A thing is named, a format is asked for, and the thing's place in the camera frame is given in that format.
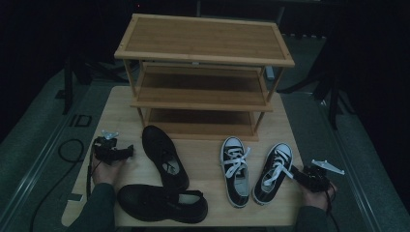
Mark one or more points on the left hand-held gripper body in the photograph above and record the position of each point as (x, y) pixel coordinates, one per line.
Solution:
(106, 151)

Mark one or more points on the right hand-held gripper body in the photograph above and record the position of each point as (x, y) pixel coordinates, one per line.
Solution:
(316, 179)

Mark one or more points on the black leather shoe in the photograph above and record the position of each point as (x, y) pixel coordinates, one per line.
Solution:
(151, 203)
(161, 151)

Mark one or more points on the black white canvas sneaker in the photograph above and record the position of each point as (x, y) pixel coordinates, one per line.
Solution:
(266, 190)
(237, 190)

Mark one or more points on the wooden three-tier shoe rack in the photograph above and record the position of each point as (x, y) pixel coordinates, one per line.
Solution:
(203, 38)

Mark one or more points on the person's right hand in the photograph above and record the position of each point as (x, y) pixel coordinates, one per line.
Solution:
(317, 199)

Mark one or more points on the person's left hand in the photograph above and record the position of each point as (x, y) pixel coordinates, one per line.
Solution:
(108, 174)

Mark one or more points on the black metal stand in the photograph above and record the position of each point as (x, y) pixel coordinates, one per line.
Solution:
(333, 103)
(68, 87)

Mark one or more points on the small grey box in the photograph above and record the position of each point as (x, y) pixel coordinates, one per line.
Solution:
(269, 72)

